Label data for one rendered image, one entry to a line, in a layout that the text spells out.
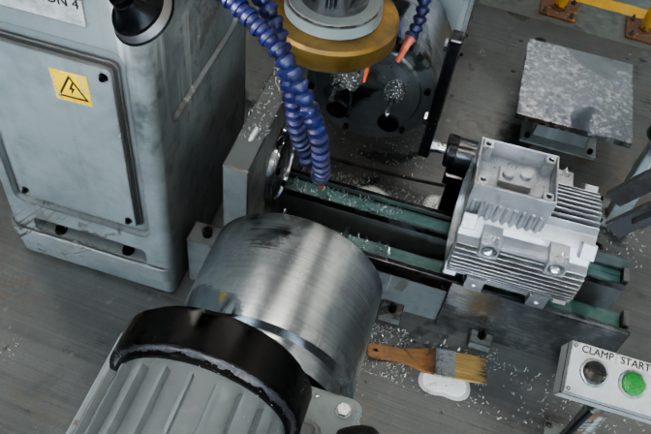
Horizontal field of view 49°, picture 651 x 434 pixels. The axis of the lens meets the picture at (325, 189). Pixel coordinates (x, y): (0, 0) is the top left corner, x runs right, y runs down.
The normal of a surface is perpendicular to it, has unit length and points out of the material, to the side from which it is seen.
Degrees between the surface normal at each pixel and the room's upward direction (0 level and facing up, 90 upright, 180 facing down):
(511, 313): 90
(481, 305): 90
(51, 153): 90
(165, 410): 5
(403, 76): 90
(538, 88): 0
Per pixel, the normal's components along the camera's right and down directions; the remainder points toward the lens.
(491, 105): 0.10, -0.65
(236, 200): -0.28, 0.71
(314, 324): 0.54, -0.44
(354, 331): 0.83, -0.15
